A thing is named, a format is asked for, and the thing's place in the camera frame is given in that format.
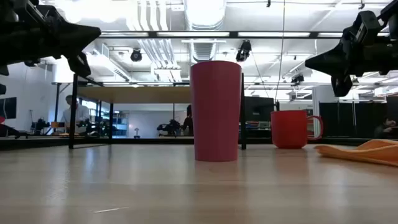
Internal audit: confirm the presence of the person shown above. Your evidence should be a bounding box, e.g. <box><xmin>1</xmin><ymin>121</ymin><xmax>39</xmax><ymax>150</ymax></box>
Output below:
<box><xmin>182</xmin><ymin>105</ymin><xmax>194</xmax><ymax>136</ymax></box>
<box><xmin>374</xmin><ymin>116</ymin><xmax>398</xmax><ymax>139</ymax></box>
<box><xmin>60</xmin><ymin>95</ymin><xmax>91</xmax><ymax>135</ymax></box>

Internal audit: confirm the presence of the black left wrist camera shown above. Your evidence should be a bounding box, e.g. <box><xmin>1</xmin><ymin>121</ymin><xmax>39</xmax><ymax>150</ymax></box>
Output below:
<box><xmin>12</xmin><ymin>0</ymin><xmax>48</xmax><ymax>20</ymax></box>

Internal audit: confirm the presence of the orange microfibre cloth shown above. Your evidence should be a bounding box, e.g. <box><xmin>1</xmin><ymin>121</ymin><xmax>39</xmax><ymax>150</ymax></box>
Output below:
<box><xmin>313</xmin><ymin>139</ymin><xmax>398</xmax><ymax>168</ymax></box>

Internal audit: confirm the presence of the white ceiling duct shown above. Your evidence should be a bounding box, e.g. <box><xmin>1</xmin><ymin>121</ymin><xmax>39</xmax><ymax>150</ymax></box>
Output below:
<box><xmin>182</xmin><ymin>0</ymin><xmax>228</xmax><ymax>31</ymax></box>

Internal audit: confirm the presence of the black computer monitor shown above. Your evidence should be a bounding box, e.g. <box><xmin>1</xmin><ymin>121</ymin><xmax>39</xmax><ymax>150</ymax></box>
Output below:
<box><xmin>244</xmin><ymin>96</ymin><xmax>275</xmax><ymax>123</ymax></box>

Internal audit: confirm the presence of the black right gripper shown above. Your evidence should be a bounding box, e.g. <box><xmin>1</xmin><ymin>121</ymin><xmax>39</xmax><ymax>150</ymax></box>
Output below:
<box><xmin>305</xmin><ymin>29</ymin><xmax>398</xmax><ymax>98</ymax></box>

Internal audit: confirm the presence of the black wall screen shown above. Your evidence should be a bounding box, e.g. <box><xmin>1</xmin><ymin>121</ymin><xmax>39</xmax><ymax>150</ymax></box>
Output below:
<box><xmin>0</xmin><ymin>96</ymin><xmax>17</xmax><ymax>120</ymax></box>

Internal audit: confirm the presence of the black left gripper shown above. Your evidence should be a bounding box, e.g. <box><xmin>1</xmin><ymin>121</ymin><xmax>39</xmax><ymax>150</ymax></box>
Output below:
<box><xmin>0</xmin><ymin>17</ymin><xmax>102</xmax><ymax>79</ymax></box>

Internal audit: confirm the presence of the red mug with handle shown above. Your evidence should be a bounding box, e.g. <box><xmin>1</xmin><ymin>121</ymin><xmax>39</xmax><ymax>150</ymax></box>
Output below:
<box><xmin>270</xmin><ymin>110</ymin><xmax>324</xmax><ymax>149</ymax></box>

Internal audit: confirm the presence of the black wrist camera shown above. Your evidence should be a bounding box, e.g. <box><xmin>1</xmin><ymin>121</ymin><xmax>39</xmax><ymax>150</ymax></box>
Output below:
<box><xmin>12</xmin><ymin>0</ymin><xmax>48</xmax><ymax>20</ymax></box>
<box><xmin>343</xmin><ymin>10</ymin><xmax>382</xmax><ymax>47</ymax></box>

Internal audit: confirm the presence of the black table frame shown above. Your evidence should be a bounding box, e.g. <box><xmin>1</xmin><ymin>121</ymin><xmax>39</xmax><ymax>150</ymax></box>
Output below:
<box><xmin>0</xmin><ymin>136</ymin><xmax>398</xmax><ymax>151</ymax></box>

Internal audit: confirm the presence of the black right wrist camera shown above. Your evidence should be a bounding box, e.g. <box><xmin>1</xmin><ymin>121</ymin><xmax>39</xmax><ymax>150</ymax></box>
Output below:
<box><xmin>343</xmin><ymin>10</ymin><xmax>382</xmax><ymax>47</ymax></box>

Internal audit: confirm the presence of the tall pink plastic cup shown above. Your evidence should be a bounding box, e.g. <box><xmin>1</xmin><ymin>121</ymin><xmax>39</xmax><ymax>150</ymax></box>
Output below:
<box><xmin>190</xmin><ymin>60</ymin><xmax>243</xmax><ymax>162</ymax></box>

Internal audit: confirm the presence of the black ceiling camera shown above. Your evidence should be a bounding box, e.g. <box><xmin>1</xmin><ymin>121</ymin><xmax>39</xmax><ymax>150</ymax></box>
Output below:
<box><xmin>290</xmin><ymin>73</ymin><xmax>305</xmax><ymax>86</ymax></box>
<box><xmin>235</xmin><ymin>40</ymin><xmax>252</xmax><ymax>63</ymax></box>
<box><xmin>130</xmin><ymin>48</ymin><xmax>143</xmax><ymax>63</ymax></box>

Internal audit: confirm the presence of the black overhead rig beam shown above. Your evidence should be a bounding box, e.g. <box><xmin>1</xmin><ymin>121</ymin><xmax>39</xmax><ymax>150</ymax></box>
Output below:
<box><xmin>98</xmin><ymin>30</ymin><xmax>390</xmax><ymax>40</ymax></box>

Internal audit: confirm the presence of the black room partition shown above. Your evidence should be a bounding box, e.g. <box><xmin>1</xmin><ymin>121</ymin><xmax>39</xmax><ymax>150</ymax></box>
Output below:
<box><xmin>319</xmin><ymin>95</ymin><xmax>398</xmax><ymax>138</ymax></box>

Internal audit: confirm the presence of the thin black hanging cable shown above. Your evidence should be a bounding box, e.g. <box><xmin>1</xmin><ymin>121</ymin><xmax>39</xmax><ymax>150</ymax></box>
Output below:
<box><xmin>274</xmin><ymin>0</ymin><xmax>286</xmax><ymax>101</ymax></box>

